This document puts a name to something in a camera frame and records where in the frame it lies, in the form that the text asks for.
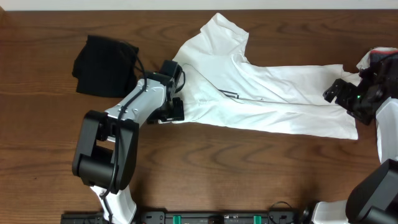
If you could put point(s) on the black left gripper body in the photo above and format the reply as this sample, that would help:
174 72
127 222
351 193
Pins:
175 110

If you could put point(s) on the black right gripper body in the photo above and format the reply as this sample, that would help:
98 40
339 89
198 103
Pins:
352 100

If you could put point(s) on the white printed t-shirt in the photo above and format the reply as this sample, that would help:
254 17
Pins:
223 88

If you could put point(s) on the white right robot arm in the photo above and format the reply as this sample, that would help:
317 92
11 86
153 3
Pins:
374 200

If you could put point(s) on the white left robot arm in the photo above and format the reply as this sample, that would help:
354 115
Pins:
106 153

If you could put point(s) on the white crumpled garment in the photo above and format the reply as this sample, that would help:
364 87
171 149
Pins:
364 62

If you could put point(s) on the dark navy striped garment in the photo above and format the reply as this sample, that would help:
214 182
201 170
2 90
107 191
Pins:
376 55

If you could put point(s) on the black folded cloth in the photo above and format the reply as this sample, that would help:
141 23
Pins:
105 67

